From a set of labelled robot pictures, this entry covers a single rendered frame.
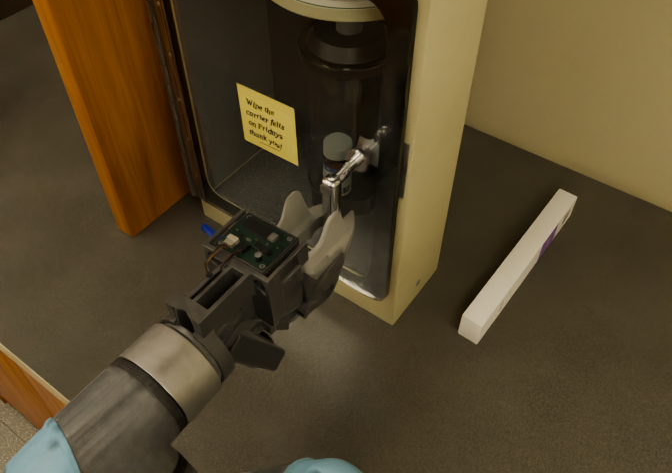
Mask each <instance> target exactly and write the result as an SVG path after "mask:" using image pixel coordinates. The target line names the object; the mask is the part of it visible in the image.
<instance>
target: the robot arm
mask: <svg viewBox="0 0 672 473"><path fill-rule="evenodd" d="M235 222H236V223H235ZM234 223H235V224H234ZM233 224H234V225H233ZM231 225H233V226H232V227H230V226H231ZM229 227H230V228H229ZM321 227H323V225H322V204H319V205H316V206H313V207H311V208H309V209H308V207H307V205H306V203H305V201H304V199H303V197H302V195H301V193H300V192H299V191H294V192H292V193H291V194H290V195H289V196H288V197H287V198H286V200H285V202H284V207H283V212H282V216H281V219H280V221H279V223H278V225H277V226H275V225H274V224H272V223H270V222H268V221H266V220H264V219H262V218H260V217H259V216H257V215H255V214H253V213H251V212H246V209H245V208H243V209H241V210H240V211H239V212H238V213H237V214H236V215H235V216H234V217H232V218H231V219H230V220H229V221H228V222H227V223H226V224H225V225H224V226H222V227H221V228H220V229H219V230H218V231H217V232H216V233H215V234H213V235H212V236H211V237H210V238H209V239H208V240H207V241H206V242H204V243H203V244H202V246H203V249H204V253H205V257H206V261H205V264H204V266H205V269H206V271H207V273H206V277H207V278H205V279H204V280H203V281H202V282H201V283H200V284H199V285H198V286H197V287H196V288H195V289H194V290H193V291H192V292H191V293H189V294H188V295H187V296H186V295H184V294H183V293H181V292H179V291H178V290H177V291H176V292H175V293H174V294H173V295H172V296H171V297H169V298H168V299H167V300H166V301H165V304H166V307H167V309H168V312H169V313H168V314H167V315H166V316H165V317H163V318H162V319H161V320H160V322H159V323H156V324H153V325H152V326H151V327H150V328H149V329H148V330H147V331H146V332H145V333H144V334H143V335H141V336H140V337H139V338H138V339H137V340H136V341H135V342H134V343H133V344H132V345H131V346H130V347H129V348H127V349H126V350H125V351H124V352H123V353H122V354H121V355H120V356H119V357H118V358H117V359H115V360H114V361H113V362H112V363H111V364H110V365H109V366H108V367H107V368H106V369H105V370H104V371H102V372H101V373H100V374H99V375H98V376H97V377H96V378H95V379H94V380H93V381H92V382H91V383H90V384H88V385H87V386H86V387H85V388H84V389H83V390H82V391H81V392H80V393H79V394H78V395H77V396H76V397H74V398H73V399H72V400H71V401H70V402H69V403H68V404H67V405H66V406H65V407H64V408H63V409H62V410H60V411H59V412H58V413H57V414H56V415H55V416H54V417H53V418H51V417H50V418H49V419H47V420H46V421H45V422H44V426H43V427H42V428H41V429H40V430H39V431H38V432H37V433H36V434H35V435H34V436H33V437H32V438H31V439H30V440H29V441H28V442H27V443H26V444H25V445H24V446H23V447H22V448H21V449H20V450H19V451H18V452H17V454H16V455H15V456H14V457H13V458H12V459H11V460H10V461H9V462H8V463H7V464H6V466H5V468H4V472H3V473H199V472H198V471H197V470H196V469H195V468H194V467H193V466H192V465H191V464H190V463H189V462H188V461H187V460H186V459H185V458H184V457H183V456H182V455H181V454H180V452H179V451H176V450H175V449H174V448H173V447H172V446H171V443H172V442H173V441H174V440H175V438H176V437H177V436H178V435H179V434H180V433H181V432H182V430H183V429H184V428H185V427H186V426H187V425H188V424H189V423H190V422H191V421H192V420H193V419H194V418H195V417H196V416H197V415H198V414H199V412H200V411H201V410H202V409H203V408H204V407H205V406H206V405H207V404H208V403H209V401H210V400H211V399H212V398H213V397H214V396H215V395H216V394H217V393H218V392H219V390H220V389H221V383H223V382H224V381H225V380H226V379H227V377H228V376H229V375H230V374H231V373H232V372H233V371H234V369H235V363H239V364H244V365H246V366H247V367H250V368H260V369H264V370H268V371H272V372H273V371H276V369H277V368H278V366H279V364H280V362H281V360H282V358H283V357H284V355H285V350H284V349H283V348H281V347H280V346H278V345H276V344H274V341H273V339H272V338H271V336H270V335H269V334H271V335H272V334H273V333H274V332H275V331H276V330H288V329H289V324H290V323H291V322H293V321H294V320H296V319H297V318H298V317H299V316H301V317H302V318H304V319H306V318H307V317H308V315H309V314H310V313H311V312H312V311H313V310H314V309H315V308H317V307H319V306H320V305H321V304H323V303H324V302H325V301H326V300H327V299H328V298H329V296H330V295H331V294H332V292H333V290H334V289H335V286H336V284H337V281H338V279H339V276H340V273H341V271H342V268H343V265H344V261H345V258H346V255H347V253H348V250H349V247H350V244H351V240H352V237H353V233H354V211H353V210H351V209H350V210H349V211H348V212H347V213H346V214H345V215H344V216H343V217H342V216H341V213H340V212H339V211H335V212H333V213H332V214H331V215H330V216H329V218H328V219H327V220H326V222H325V225H324V228H323V231H322V234H321V237H320V240H319V241H318V243H317V244H316V246H315V247H314V248H313V249H312V250H311V251H309V252H308V243H307V240H309V239H311V238H312V236H313V234H314V232H315V231H316V230H317V229H319V228H321ZM228 228H229V229H228ZM227 229H228V230H227ZM226 230H227V231H226ZM225 231H226V232H225ZM224 232H225V233H224ZM223 233H224V234H223ZM221 234H223V235H222V236H221V237H219V236H220V235H221ZM218 237H219V238H218ZM217 238H218V239H217ZM207 264H208V268H209V271H208V268H207ZM302 274H303V278H302ZM301 279H302V280H301ZM262 330H264V331H266V332H268V333H269V334H268V333H266V332H264V331H262ZM234 362H235V363H234ZM244 473H362V472H361V471H360V470H359V469H358V468H357V467H356V466H354V465H352V464H351V463H349V462H347V461H344V460H341V459H337V458H324V459H317V460H315V459H312V458H302V459H299V460H296V461H294V462H293V463H292V464H289V465H284V466H279V467H273V468H267V469H261V470H255V471H250V472H244Z"/></svg>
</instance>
